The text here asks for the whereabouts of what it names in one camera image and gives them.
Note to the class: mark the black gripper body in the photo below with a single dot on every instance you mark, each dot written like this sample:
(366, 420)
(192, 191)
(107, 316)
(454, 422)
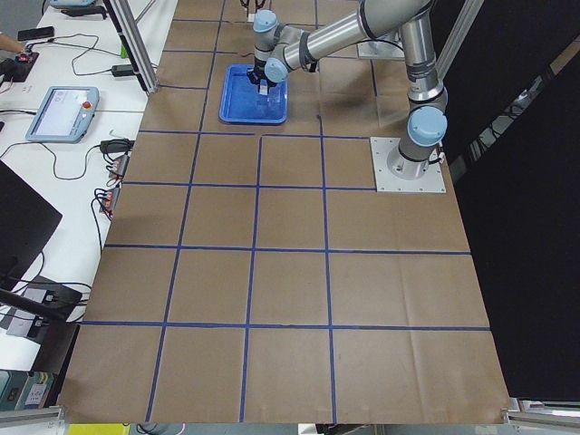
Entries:
(259, 76)

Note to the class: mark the white square building block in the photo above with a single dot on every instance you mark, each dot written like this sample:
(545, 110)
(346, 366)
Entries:
(263, 87)

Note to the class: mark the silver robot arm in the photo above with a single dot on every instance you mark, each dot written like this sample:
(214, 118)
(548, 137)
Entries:
(281, 49)

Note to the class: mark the blue plastic tray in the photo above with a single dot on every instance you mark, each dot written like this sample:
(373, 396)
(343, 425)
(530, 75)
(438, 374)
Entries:
(242, 103)

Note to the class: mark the black power adapter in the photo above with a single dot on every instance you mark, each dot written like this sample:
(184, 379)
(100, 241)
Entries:
(122, 70)

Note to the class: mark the grey teach pendant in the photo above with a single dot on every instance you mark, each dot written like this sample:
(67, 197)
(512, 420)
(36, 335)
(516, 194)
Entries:
(65, 114)

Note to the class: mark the black smartphone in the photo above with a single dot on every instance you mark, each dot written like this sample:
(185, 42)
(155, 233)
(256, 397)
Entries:
(35, 33)

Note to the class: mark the black monitor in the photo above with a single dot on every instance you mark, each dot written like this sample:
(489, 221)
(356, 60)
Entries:
(28, 221)

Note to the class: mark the aluminium frame post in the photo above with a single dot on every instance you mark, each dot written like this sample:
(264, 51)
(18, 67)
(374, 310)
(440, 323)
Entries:
(127, 29)

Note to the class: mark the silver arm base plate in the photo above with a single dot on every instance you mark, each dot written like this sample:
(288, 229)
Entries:
(395, 174)

